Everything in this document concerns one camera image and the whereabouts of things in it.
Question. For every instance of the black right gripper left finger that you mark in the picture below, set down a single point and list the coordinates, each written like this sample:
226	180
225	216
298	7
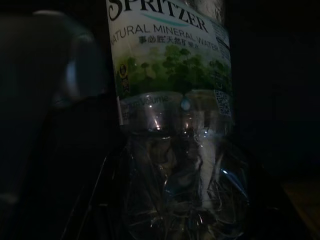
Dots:
75	162

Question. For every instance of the clear Spritzer mineral water bottle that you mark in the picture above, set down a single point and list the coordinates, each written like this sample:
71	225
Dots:
172	62

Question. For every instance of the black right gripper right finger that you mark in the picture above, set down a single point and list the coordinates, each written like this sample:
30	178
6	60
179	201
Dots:
267	207

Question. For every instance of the dark grey rounded container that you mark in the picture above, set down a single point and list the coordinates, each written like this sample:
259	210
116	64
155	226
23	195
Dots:
50	57

